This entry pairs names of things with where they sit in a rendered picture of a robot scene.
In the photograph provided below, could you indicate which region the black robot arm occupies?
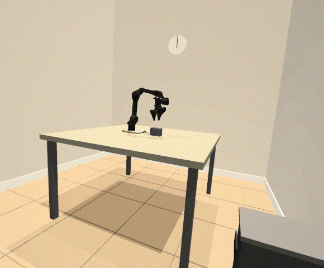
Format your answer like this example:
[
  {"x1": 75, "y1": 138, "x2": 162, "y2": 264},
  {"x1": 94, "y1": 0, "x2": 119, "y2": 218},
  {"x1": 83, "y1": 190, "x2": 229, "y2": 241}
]
[{"x1": 127, "y1": 88, "x2": 169, "y2": 131}]

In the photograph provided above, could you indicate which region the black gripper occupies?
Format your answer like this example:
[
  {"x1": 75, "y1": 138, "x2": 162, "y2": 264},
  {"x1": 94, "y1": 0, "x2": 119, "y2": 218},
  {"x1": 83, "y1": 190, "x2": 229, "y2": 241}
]
[{"x1": 150, "y1": 104, "x2": 163, "y2": 121}]

